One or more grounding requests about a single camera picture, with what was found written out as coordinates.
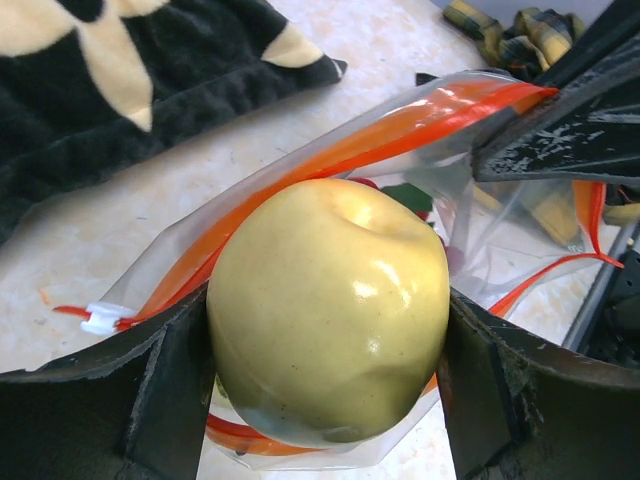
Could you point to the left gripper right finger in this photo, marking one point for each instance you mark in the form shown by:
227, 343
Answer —
517, 406

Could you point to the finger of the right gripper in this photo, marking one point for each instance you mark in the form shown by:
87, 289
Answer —
588, 131
616, 25

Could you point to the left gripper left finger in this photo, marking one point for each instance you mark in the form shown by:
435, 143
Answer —
133, 406

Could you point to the clear zip top bag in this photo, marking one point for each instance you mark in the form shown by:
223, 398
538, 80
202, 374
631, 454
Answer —
513, 234

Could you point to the black flower pattern pillow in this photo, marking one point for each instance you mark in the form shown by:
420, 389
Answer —
90, 88

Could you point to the yellow black plaid cloth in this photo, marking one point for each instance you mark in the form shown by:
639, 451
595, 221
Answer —
528, 48

